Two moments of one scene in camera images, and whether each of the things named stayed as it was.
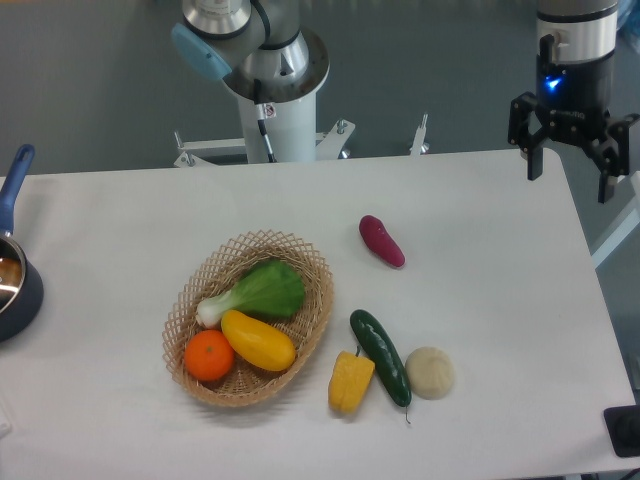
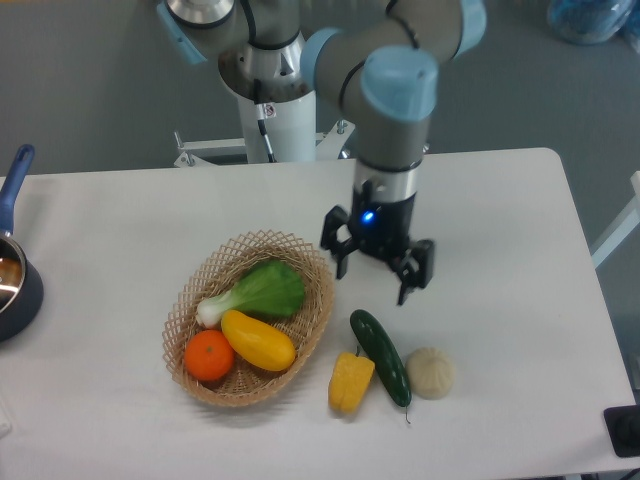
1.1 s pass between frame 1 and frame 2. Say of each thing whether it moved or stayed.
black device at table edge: stayed
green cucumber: stayed
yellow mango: stayed
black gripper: moved
